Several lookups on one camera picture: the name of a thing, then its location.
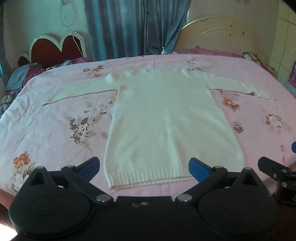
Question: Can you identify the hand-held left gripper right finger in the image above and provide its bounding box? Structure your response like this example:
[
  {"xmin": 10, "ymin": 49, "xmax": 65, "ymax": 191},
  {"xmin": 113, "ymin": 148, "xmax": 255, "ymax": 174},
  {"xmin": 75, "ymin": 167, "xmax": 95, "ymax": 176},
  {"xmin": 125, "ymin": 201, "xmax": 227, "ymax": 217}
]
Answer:
[{"xmin": 175, "ymin": 158, "xmax": 260, "ymax": 206}]

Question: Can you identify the checked cushion with red trim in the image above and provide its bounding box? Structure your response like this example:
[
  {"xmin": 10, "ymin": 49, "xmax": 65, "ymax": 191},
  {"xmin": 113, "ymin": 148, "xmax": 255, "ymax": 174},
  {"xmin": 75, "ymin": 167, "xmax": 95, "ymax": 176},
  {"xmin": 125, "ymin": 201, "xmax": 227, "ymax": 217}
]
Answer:
[{"xmin": 243, "ymin": 51, "xmax": 278, "ymax": 75}]

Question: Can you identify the cream round headboard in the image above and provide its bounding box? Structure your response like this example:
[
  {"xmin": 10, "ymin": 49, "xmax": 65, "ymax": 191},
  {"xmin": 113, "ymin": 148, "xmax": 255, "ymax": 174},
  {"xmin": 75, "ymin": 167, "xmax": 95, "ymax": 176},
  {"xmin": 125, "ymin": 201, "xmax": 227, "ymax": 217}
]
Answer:
[{"xmin": 173, "ymin": 16, "xmax": 275, "ymax": 70}]

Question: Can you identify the blue-grey pillow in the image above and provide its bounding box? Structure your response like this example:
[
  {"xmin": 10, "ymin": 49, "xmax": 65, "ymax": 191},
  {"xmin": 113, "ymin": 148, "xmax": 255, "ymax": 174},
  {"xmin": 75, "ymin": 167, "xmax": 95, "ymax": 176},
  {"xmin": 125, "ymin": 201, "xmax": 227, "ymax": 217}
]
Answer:
[{"xmin": 6, "ymin": 62, "xmax": 44, "ymax": 91}]

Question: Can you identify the red heart-shaped headboard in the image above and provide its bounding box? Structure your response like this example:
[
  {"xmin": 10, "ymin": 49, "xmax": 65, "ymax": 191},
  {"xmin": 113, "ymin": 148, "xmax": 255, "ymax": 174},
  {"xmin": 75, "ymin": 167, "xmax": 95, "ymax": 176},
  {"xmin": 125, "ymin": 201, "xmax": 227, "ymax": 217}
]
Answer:
[{"xmin": 18, "ymin": 31, "xmax": 88, "ymax": 67}]

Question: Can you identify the narrow blue-grey curtain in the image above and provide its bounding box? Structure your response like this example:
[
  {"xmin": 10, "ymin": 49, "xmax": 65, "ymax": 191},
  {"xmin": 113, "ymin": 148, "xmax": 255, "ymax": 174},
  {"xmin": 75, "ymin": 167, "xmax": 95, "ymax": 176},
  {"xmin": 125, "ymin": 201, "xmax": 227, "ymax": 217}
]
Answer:
[{"xmin": 0, "ymin": 5, "xmax": 12, "ymax": 79}]

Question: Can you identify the pink floral bed sheet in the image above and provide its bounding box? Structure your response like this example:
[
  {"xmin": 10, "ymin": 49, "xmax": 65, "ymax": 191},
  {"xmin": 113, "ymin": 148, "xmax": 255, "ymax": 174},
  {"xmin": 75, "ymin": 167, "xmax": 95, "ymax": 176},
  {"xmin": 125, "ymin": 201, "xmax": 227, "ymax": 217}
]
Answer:
[{"xmin": 0, "ymin": 53, "xmax": 296, "ymax": 204}]

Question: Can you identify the purple wall poster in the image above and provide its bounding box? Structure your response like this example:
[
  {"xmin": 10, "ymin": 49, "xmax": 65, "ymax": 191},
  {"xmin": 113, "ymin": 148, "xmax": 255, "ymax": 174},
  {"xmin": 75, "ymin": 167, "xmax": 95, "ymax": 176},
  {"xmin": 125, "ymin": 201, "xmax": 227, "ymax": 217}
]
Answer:
[{"xmin": 285, "ymin": 61, "xmax": 296, "ymax": 90}]

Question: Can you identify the pink striped pillow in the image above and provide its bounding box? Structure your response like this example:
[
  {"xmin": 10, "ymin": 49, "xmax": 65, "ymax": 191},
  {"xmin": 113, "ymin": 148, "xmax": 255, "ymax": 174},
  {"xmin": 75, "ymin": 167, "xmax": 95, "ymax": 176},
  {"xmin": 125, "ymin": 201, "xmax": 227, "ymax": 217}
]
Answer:
[{"xmin": 185, "ymin": 45, "xmax": 246, "ymax": 59}]

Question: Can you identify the white looped wall cable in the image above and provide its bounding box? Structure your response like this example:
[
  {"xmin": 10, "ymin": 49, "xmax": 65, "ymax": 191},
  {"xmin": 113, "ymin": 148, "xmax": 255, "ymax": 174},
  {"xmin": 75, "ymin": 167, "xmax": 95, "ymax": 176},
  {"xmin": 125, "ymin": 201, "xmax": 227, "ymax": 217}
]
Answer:
[{"xmin": 60, "ymin": 3, "xmax": 76, "ymax": 27}]

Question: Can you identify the white knit sweater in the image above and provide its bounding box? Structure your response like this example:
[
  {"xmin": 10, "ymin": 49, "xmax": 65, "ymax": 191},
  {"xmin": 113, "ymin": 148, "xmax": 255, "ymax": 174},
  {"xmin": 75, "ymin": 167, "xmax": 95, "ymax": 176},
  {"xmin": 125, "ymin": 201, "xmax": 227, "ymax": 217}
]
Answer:
[{"xmin": 43, "ymin": 68, "xmax": 271, "ymax": 190}]

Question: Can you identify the wide blue-grey curtain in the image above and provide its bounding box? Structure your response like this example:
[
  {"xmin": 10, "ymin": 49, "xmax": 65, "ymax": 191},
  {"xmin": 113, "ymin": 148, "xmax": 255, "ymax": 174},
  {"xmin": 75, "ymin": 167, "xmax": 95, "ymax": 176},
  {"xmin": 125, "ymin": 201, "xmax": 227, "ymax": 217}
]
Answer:
[{"xmin": 84, "ymin": 0, "xmax": 192, "ymax": 62}]

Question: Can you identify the magenta pillow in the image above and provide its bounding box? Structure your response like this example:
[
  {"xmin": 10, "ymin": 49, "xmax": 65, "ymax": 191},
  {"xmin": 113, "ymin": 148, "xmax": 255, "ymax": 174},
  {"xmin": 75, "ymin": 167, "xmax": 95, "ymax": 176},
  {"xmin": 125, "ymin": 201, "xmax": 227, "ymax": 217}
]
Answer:
[{"xmin": 69, "ymin": 57, "xmax": 92, "ymax": 65}]

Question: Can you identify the cream wardrobe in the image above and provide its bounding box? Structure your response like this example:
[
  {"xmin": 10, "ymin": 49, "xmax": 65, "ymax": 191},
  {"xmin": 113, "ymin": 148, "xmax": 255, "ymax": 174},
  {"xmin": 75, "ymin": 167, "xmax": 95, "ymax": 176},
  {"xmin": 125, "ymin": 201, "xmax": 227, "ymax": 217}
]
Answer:
[{"xmin": 269, "ymin": 5, "xmax": 296, "ymax": 86}]

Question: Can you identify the crimson cloth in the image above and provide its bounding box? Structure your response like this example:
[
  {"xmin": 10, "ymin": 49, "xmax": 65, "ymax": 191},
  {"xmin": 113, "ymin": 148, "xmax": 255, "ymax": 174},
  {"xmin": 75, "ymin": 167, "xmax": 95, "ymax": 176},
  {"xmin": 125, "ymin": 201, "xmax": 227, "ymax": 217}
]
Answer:
[{"xmin": 26, "ymin": 64, "xmax": 45, "ymax": 78}]

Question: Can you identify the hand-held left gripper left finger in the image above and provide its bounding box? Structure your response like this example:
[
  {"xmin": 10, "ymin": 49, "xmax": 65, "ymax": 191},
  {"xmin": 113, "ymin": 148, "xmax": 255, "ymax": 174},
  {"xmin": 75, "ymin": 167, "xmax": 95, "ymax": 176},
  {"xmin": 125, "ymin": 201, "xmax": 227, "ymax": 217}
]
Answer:
[{"xmin": 30, "ymin": 157, "xmax": 114, "ymax": 206}]

